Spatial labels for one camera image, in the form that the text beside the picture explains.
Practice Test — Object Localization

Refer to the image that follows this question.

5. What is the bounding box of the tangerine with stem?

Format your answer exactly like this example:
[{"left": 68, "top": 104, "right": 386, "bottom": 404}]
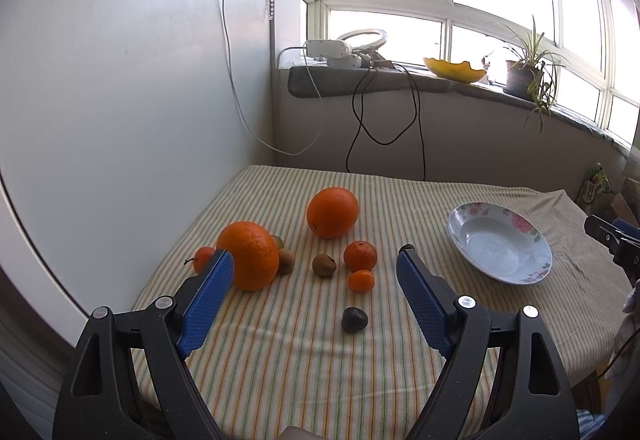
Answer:
[{"left": 184, "top": 246, "right": 216, "bottom": 274}]

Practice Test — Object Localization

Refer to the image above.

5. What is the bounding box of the large round orange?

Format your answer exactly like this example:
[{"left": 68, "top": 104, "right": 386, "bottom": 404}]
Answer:
[{"left": 216, "top": 221, "right": 279, "bottom": 292}]

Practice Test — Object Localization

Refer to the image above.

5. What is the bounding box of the dark plum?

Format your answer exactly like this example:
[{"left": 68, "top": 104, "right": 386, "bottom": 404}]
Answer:
[{"left": 341, "top": 307, "right": 369, "bottom": 334}]

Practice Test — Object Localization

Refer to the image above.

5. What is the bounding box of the brown kiwi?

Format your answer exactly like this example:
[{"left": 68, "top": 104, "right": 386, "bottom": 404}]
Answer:
[
  {"left": 312, "top": 254, "right": 337, "bottom": 278},
  {"left": 278, "top": 248, "right": 295, "bottom": 275}
]

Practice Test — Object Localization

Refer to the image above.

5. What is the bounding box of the green plum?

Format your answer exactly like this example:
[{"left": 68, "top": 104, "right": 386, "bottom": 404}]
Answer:
[{"left": 271, "top": 235, "right": 284, "bottom": 249}]

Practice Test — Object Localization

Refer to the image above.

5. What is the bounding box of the small kumquat orange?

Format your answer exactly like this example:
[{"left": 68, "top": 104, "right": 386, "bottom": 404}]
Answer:
[{"left": 347, "top": 270, "right": 375, "bottom": 293}]

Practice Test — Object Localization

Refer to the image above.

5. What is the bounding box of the medium tangerine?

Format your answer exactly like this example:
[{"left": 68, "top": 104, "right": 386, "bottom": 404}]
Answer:
[{"left": 343, "top": 241, "right": 378, "bottom": 272}]

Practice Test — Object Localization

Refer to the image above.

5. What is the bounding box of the large oval orange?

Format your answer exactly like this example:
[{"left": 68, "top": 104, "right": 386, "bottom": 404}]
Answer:
[{"left": 306, "top": 186, "right": 359, "bottom": 240}]

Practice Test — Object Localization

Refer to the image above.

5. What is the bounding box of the white gloved hand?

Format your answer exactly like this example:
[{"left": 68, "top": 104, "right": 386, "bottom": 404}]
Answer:
[{"left": 604, "top": 283, "right": 639, "bottom": 415}]

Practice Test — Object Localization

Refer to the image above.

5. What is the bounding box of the green snack package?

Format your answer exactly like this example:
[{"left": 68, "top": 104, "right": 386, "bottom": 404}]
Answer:
[{"left": 575, "top": 163, "right": 615, "bottom": 215}]

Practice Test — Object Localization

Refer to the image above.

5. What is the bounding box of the white floral plate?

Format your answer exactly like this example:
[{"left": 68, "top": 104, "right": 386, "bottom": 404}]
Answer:
[{"left": 447, "top": 203, "right": 553, "bottom": 286}]

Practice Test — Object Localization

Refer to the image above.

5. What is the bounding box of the potted spider plant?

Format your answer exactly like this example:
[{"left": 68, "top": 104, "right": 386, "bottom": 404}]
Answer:
[{"left": 503, "top": 16, "right": 565, "bottom": 134}]

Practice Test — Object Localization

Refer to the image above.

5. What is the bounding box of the striped tablecloth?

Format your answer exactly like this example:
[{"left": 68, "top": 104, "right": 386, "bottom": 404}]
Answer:
[{"left": 137, "top": 166, "right": 630, "bottom": 439}]

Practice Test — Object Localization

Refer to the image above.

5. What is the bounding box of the yellow fruit bowl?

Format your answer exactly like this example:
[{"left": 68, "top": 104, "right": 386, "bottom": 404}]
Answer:
[{"left": 423, "top": 58, "right": 486, "bottom": 85}]

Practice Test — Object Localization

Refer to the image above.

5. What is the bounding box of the white refrigerator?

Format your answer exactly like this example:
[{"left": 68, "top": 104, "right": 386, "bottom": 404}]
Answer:
[{"left": 0, "top": 0, "right": 276, "bottom": 440}]

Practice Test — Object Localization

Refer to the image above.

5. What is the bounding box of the white power strip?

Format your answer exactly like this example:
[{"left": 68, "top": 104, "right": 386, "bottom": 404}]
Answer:
[{"left": 305, "top": 39, "right": 362, "bottom": 68}]

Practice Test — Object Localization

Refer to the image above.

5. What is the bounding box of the black cable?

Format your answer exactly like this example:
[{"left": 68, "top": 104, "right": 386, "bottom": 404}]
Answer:
[{"left": 345, "top": 62, "right": 428, "bottom": 182}]

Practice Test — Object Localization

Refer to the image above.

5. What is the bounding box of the white cable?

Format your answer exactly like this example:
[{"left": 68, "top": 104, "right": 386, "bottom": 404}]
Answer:
[{"left": 219, "top": 0, "right": 327, "bottom": 158}]

